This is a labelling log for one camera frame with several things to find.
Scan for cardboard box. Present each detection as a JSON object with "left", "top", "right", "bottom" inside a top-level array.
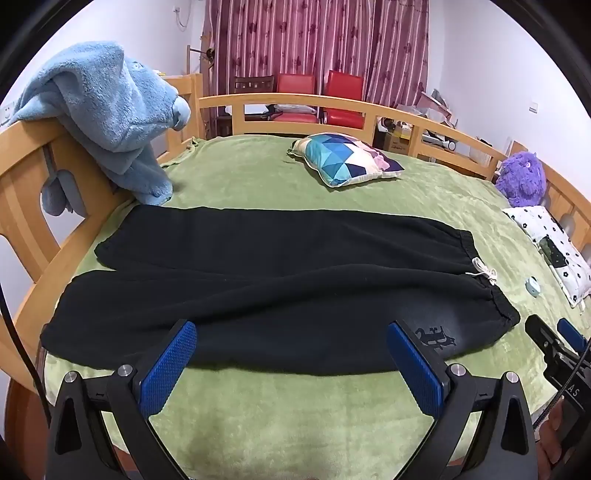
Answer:
[{"left": 379, "top": 117, "right": 414, "bottom": 155}]

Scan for green fleece blanket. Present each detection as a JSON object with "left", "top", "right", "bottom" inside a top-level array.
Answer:
[{"left": 44, "top": 134, "right": 591, "bottom": 480}]

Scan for purple plush toy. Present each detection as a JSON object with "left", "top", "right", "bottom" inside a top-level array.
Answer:
[{"left": 495, "top": 151, "right": 548, "bottom": 208}]

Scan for geometric patterned pillow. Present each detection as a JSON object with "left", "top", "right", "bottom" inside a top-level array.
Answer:
[{"left": 287, "top": 133, "right": 406, "bottom": 188}]

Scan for black pants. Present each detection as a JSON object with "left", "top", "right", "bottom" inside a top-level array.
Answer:
[{"left": 40, "top": 204, "right": 522, "bottom": 376}]

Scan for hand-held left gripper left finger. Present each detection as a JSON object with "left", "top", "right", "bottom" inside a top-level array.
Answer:
[{"left": 46, "top": 319, "right": 199, "bottom": 480}]

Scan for red chair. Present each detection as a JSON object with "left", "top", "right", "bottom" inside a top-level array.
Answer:
[
  {"left": 270, "top": 73, "right": 320, "bottom": 124},
  {"left": 323, "top": 70, "right": 366, "bottom": 130}
]

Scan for pile of papers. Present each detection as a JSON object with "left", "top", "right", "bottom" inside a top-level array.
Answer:
[{"left": 418, "top": 89, "right": 461, "bottom": 131}]

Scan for white floral pillow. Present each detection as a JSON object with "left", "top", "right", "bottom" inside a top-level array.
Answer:
[{"left": 502, "top": 205, "right": 591, "bottom": 309}]

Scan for dark wooden chair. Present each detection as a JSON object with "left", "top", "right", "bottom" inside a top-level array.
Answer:
[{"left": 217, "top": 76, "right": 278, "bottom": 137}]

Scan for wooden bed frame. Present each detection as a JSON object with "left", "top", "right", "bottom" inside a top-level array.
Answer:
[{"left": 0, "top": 74, "right": 591, "bottom": 480}]

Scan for pink striped floral curtain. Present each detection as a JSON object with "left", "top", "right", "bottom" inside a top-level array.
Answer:
[{"left": 203, "top": 0, "right": 430, "bottom": 109}]

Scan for black braided cable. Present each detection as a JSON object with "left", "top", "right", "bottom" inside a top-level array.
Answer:
[{"left": 533, "top": 339, "right": 591, "bottom": 428}]

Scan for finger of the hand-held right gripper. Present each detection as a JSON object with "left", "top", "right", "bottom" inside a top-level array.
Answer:
[
  {"left": 525, "top": 314, "right": 578, "bottom": 366},
  {"left": 556, "top": 318, "right": 591, "bottom": 354}
]

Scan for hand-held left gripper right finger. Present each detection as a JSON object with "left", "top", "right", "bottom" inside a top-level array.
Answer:
[{"left": 387, "top": 320, "right": 541, "bottom": 480}]

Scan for person's right hand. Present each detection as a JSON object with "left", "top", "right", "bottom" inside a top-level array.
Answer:
[{"left": 538, "top": 401, "right": 575, "bottom": 480}]

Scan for wooden coat rack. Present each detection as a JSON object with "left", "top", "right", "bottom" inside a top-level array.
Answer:
[{"left": 187, "top": 44, "right": 216, "bottom": 139}]

